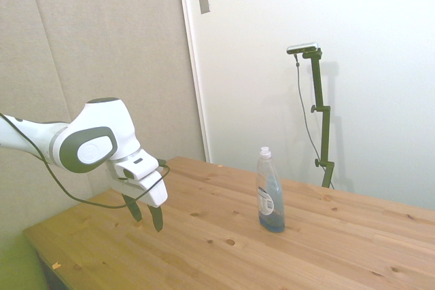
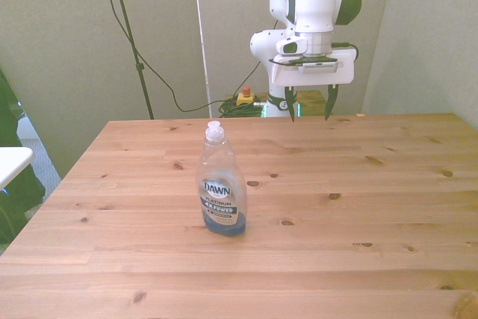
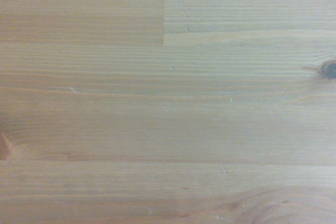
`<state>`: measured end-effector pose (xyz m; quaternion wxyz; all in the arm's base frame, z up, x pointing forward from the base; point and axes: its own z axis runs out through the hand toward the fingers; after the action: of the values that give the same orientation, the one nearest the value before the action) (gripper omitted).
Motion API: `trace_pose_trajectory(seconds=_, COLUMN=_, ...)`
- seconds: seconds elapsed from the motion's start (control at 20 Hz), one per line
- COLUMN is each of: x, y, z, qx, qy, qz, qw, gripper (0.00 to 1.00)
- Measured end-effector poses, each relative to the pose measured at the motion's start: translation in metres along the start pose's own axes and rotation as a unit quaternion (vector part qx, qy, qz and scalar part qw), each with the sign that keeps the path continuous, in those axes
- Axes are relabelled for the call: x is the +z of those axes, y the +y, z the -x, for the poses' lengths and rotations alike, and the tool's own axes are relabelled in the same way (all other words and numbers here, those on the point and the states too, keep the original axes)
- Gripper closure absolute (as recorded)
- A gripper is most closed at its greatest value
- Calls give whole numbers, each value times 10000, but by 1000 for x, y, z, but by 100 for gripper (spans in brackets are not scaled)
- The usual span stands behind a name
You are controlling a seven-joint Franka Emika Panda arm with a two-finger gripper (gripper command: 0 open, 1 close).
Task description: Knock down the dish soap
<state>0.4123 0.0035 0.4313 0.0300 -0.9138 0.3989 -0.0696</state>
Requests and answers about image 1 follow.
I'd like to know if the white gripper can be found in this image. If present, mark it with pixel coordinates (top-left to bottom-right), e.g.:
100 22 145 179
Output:
106 161 169 233

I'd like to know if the clear dish soap bottle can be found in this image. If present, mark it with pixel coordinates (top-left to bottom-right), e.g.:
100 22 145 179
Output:
256 146 286 234

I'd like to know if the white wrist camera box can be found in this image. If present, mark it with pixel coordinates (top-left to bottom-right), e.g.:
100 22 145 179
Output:
114 149 162 181

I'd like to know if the white door frame strip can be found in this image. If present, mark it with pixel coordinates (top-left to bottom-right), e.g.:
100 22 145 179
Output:
175 0 211 164

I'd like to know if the dark green camera stand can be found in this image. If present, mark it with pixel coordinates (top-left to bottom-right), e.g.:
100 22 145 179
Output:
302 48 336 189

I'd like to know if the silver exterior camera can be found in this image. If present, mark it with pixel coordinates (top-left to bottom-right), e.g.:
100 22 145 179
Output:
286 41 320 55

